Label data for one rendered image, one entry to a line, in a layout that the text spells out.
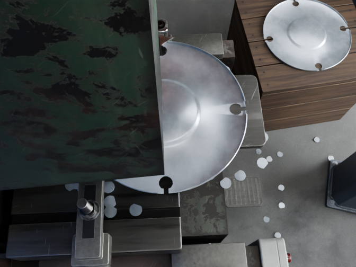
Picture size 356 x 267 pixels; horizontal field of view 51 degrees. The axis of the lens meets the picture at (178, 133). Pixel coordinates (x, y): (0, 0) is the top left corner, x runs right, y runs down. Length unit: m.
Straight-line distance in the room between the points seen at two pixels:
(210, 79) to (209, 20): 1.10
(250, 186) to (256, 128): 0.63
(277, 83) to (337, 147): 0.48
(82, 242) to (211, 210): 0.25
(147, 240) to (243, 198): 0.64
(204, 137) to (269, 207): 0.84
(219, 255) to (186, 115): 0.27
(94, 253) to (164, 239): 0.12
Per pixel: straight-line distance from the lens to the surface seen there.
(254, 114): 0.67
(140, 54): 0.16
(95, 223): 0.64
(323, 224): 1.49
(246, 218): 1.42
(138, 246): 0.67
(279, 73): 1.24
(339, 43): 1.37
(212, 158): 0.63
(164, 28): 0.73
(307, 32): 1.35
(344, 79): 1.30
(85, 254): 0.63
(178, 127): 0.64
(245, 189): 1.27
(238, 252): 0.74
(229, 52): 0.92
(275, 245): 0.77
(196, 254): 0.73
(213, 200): 0.75
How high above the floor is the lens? 1.37
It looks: 67 degrees down
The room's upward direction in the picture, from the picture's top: 1 degrees clockwise
